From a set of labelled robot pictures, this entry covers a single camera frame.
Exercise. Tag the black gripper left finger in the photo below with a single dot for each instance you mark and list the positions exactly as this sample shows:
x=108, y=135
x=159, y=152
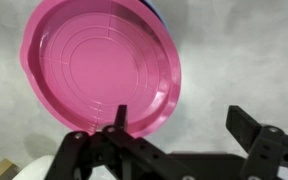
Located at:
x=130, y=156

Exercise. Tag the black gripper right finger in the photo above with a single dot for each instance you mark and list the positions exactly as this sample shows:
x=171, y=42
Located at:
x=267, y=150

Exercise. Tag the pink plastic plate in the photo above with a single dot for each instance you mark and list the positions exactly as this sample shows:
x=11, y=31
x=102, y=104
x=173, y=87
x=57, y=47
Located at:
x=100, y=66

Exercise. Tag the blue plastic bowl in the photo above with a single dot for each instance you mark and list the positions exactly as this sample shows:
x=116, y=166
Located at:
x=155, y=10

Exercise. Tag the white cup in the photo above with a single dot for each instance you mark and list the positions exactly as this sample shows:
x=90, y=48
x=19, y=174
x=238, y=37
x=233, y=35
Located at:
x=34, y=170

